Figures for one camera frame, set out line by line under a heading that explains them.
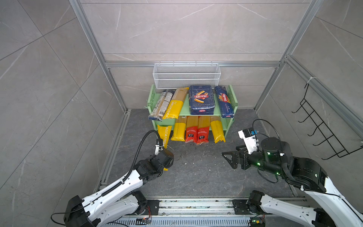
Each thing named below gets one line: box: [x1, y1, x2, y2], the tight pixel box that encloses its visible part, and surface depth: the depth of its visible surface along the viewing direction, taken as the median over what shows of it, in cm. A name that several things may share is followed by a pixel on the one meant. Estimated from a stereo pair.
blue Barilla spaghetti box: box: [214, 86, 235, 118], surface depth 83 cm
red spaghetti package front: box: [196, 115, 211, 145], surface depth 91 cm
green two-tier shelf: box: [144, 84, 239, 138], surface depth 83 cm
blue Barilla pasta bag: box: [189, 85, 216, 115], surface depth 81 cm
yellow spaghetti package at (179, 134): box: [170, 122, 186, 142], surface depth 89 cm
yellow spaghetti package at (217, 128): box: [209, 115, 226, 144], surface depth 89 cm
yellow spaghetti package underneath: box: [156, 124, 173, 149], surface depth 83 cm
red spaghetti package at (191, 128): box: [184, 115, 199, 143], surface depth 90 cm
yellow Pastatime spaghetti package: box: [162, 87, 190, 120], surface depth 85 cm
